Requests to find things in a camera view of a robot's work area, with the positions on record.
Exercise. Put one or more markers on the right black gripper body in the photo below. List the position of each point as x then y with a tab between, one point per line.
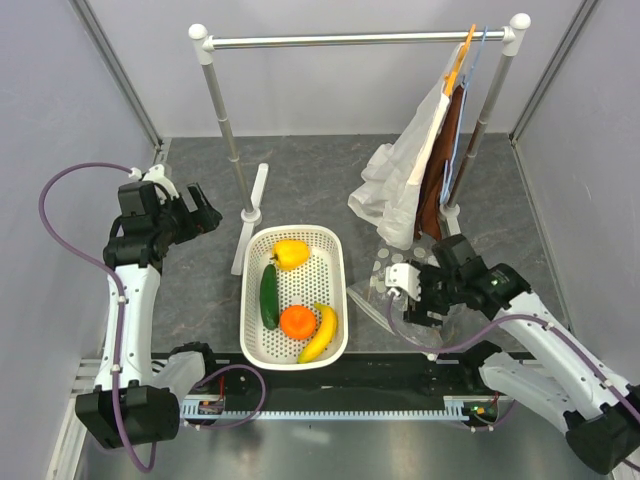
437	293

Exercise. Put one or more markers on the orange clothes hanger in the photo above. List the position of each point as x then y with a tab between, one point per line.
451	77

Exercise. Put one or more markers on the orange fruit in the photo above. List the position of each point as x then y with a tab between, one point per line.
298	322

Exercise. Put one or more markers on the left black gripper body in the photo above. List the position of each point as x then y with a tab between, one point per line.
185	225

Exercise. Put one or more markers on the white slotted cable duct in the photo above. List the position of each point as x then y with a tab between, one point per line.
194	409

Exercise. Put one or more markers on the green cucumber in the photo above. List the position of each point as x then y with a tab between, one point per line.
268	298

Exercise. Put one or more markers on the yellow bell pepper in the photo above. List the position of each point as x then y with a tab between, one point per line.
289	254

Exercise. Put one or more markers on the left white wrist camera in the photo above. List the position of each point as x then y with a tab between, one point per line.
160	174

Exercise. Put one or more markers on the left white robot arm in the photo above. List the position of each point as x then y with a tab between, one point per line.
131	403

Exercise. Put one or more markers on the yellow banana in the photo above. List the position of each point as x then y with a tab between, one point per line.
323	336

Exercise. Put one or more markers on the blue clothes hanger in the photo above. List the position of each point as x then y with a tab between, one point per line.
464	84

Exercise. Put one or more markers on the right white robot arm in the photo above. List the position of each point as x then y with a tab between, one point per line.
528	354

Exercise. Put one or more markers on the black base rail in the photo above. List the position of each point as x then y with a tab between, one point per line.
359	382

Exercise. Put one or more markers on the clear zip top bag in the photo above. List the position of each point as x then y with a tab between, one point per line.
370	295

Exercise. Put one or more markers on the white hanging garment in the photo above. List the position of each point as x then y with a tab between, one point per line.
392	178

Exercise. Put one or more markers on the white perforated plastic basket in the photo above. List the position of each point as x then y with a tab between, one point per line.
320	279

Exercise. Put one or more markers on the brown hanging cloth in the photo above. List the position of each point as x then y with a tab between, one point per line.
427	213

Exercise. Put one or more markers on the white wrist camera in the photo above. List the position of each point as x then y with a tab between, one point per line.
160	174
404	277

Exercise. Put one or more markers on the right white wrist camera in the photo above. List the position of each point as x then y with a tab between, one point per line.
404	277

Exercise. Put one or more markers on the white metal clothes rack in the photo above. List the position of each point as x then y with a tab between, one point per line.
205	44

